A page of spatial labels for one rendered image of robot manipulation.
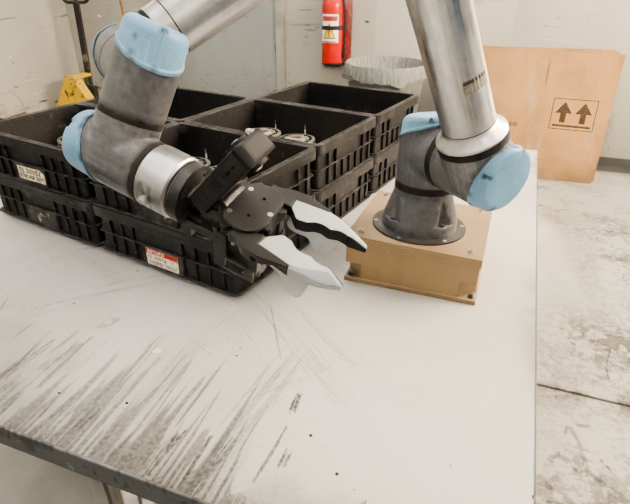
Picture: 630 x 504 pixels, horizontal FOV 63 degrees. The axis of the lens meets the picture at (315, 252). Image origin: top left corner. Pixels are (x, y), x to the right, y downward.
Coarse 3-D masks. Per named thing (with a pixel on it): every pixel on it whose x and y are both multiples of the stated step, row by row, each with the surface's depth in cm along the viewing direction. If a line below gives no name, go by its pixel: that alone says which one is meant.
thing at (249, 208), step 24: (192, 168) 56; (168, 192) 55; (240, 192) 55; (264, 192) 56; (192, 216) 59; (216, 216) 54; (240, 216) 53; (264, 216) 54; (216, 240) 56; (240, 264) 56; (264, 264) 58
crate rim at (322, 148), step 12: (228, 108) 140; (300, 108) 142; (312, 108) 140; (324, 108) 140; (192, 120) 129; (372, 120) 130; (240, 132) 120; (348, 132) 120; (360, 132) 126; (312, 144) 112; (324, 144) 112; (336, 144) 117
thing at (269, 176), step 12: (216, 132) 122; (228, 132) 120; (288, 144) 112; (300, 144) 112; (300, 156) 105; (312, 156) 109; (276, 168) 98; (288, 168) 102; (252, 180) 93; (264, 180) 96; (276, 180) 99
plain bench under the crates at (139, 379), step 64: (0, 256) 115; (64, 256) 115; (320, 256) 115; (512, 256) 115; (0, 320) 94; (64, 320) 94; (128, 320) 94; (192, 320) 94; (256, 320) 94; (320, 320) 94; (384, 320) 94; (448, 320) 94; (512, 320) 94; (0, 384) 80; (64, 384) 80; (128, 384) 80; (192, 384) 80; (256, 384) 80; (320, 384) 80; (384, 384) 80; (448, 384) 80; (512, 384) 80; (64, 448) 69; (128, 448) 69; (192, 448) 69; (256, 448) 69; (320, 448) 69; (384, 448) 69; (448, 448) 69; (512, 448) 69
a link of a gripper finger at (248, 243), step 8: (232, 232) 52; (240, 232) 52; (256, 232) 52; (232, 240) 52; (240, 240) 52; (248, 240) 52; (256, 240) 52; (240, 248) 52; (248, 248) 51; (256, 248) 51; (264, 248) 51; (248, 256) 52; (256, 256) 51; (264, 256) 51; (272, 256) 51; (272, 264) 51; (280, 264) 50
